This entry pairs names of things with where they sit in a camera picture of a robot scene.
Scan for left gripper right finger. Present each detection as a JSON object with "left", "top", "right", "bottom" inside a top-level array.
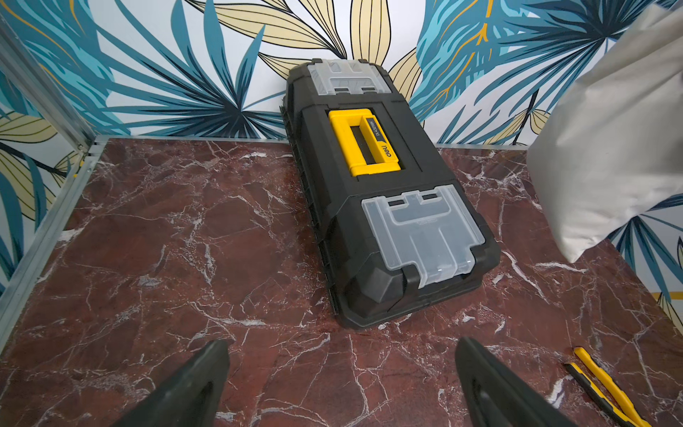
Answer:
[{"left": 455, "top": 337, "right": 574, "bottom": 426}]

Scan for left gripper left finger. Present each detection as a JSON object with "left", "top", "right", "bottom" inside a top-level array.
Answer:
[{"left": 114, "top": 340, "right": 229, "bottom": 426}]

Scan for cream cloth soil bag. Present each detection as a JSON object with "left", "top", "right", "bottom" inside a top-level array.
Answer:
[{"left": 526, "top": 5, "right": 682, "bottom": 262}]

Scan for yellow black pliers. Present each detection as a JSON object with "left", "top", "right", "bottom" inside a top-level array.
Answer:
[{"left": 564, "top": 346, "right": 651, "bottom": 427}]

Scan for black yellow toolbox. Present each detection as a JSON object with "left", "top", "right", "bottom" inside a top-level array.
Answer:
[{"left": 281, "top": 59, "right": 501, "bottom": 330}]

